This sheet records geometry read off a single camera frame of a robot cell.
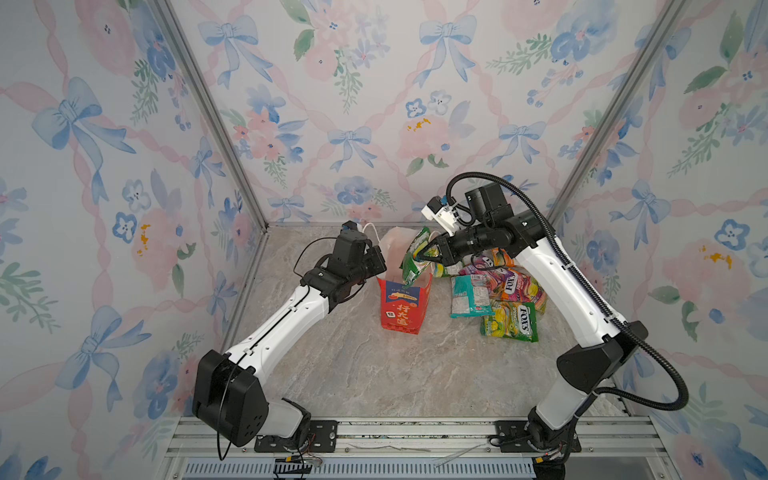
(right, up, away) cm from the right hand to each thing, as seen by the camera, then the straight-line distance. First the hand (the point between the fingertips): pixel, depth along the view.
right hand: (421, 253), depth 71 cm
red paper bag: (-3, -15, +11) cm, 19 cm away
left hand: (-8, 0, +8) cm, 12 cm away
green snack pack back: (+11, -6, +33) cm, 35 cm away
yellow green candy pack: (+31, -21, +22) cm, 43 cm away
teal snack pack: (+18, -13, +23) cm, 32 cm away
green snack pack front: (-2, -4, -1) cm, 4 cm away
